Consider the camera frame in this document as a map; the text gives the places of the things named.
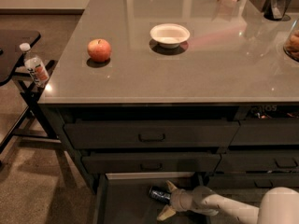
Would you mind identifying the snack packets in drawer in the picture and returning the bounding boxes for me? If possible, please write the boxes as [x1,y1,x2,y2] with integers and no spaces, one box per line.
[248,105,299,119]

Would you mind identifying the white bowl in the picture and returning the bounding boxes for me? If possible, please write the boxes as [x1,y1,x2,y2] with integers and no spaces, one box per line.
[149,23,190,49]

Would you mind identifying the bottom right drawer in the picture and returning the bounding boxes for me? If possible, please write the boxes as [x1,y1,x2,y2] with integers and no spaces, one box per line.
[205,173,299,189]

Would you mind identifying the dark counter cabinet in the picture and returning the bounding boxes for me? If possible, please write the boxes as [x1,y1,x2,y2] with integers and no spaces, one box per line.
[39,0,299,187]

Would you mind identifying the top right drawer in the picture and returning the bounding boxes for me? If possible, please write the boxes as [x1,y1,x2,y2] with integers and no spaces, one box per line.
[231,119,299,146]

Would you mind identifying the middle left drawer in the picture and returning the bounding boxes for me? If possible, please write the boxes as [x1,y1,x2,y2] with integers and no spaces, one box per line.
[82,152,221,174]

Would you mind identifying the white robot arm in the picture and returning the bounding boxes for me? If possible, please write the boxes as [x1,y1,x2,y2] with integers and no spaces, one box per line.
[157,180,299,224]

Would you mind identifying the clear plastic water bottle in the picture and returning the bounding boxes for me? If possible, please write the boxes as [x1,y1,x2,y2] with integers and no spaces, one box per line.
[20,43,50,88]

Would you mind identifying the glass jar with snacks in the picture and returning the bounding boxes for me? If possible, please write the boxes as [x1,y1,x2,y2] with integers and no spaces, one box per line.
[283,20,299,62]

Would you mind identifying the black side table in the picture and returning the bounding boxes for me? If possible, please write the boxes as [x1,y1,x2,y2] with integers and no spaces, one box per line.
[0,29,59,154]

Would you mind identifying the top left drawer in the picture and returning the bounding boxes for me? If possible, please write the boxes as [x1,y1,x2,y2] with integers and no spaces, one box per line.
[64,120,239,149]

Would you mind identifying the red apple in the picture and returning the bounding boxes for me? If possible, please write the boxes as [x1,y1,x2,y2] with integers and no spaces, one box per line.
[87,39,111,63]

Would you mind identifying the middle right drawer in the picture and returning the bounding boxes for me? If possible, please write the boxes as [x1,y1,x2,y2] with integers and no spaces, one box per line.
[217,150,299,173]

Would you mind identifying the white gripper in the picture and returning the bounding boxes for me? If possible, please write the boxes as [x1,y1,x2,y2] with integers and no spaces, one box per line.
[157,180,218,221]

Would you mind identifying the blue pepsi can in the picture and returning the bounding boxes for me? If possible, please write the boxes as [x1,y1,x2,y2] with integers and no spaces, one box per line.
[149,186,171,204]

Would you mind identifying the open bottom left drawer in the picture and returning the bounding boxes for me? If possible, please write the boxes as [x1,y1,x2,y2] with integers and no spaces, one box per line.
[93,175,211,224]

